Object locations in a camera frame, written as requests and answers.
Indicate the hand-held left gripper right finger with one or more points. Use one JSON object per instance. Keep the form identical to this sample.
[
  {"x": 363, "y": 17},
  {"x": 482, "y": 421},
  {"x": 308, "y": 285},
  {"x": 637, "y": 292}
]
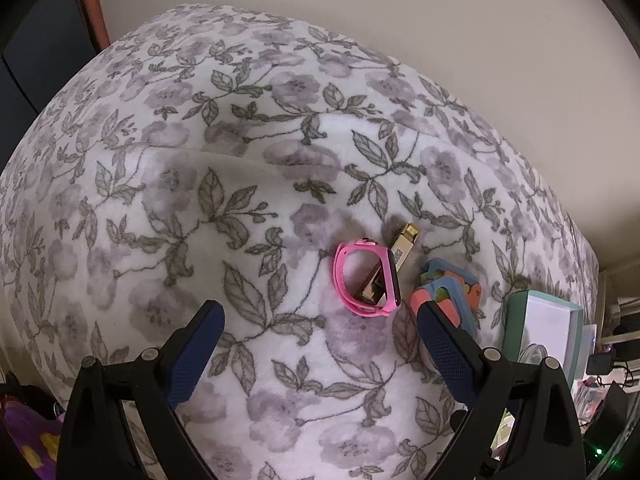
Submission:
[{"x": 447, "y": 350}]

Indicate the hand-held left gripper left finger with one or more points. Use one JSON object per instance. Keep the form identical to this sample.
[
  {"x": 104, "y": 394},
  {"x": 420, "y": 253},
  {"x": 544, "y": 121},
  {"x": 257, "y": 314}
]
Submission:
[{"x": 195, "y": 355}]

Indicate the orange and blue toy gun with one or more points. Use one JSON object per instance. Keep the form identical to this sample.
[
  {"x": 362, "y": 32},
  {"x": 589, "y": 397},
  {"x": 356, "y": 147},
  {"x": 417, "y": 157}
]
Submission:
[{"x": 425, "y": 292}]

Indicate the teal box with white inside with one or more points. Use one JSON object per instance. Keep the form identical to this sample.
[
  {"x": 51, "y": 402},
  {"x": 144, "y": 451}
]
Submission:
[{"x": 545, "y": 320}]

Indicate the gold patterned lighter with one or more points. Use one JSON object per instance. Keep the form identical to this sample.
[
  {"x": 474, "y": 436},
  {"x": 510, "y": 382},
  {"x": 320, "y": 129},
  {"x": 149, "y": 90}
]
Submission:
[{"x": 402, "y": 245}]

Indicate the pink smartwatch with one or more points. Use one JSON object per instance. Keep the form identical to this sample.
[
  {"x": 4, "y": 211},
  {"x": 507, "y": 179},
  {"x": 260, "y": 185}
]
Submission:
[{"x": 370, "y": 248}]

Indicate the black power adapter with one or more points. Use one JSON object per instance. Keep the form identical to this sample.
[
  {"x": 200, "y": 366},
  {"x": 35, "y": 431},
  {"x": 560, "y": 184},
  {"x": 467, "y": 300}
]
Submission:
[{"x": 600, "y": 362}]

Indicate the white power strip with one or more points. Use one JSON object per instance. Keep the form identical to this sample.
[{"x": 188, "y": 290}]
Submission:
[{"x": 590, "y": 340}]

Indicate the round tin with beads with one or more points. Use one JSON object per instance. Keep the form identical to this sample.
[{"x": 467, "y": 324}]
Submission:
[{"x": 532, "y": 355}]

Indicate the white shelf unit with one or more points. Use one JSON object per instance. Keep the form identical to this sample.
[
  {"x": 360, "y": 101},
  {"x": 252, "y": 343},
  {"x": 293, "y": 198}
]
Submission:
[{"x": 620, "y": 310}]

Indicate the grey floral blanket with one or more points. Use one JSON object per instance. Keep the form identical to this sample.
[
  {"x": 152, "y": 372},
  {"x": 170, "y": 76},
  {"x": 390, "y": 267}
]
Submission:
[{"x": 175, "y": 210}]

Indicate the purple and yellow cloth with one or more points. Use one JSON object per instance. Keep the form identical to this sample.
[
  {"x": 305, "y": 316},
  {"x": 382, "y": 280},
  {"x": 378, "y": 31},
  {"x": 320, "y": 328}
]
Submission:
[{"x": 25, "y": 440}]

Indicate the dark cabinet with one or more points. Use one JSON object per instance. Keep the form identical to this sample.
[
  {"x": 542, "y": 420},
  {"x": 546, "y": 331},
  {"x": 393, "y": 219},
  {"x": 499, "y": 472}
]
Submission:
[{"x": 35, "y": 50}]

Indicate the orange-red board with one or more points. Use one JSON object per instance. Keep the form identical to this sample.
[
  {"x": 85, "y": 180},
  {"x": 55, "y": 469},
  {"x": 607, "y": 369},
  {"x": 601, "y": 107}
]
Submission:
[{"x": 92, "y": 15}]

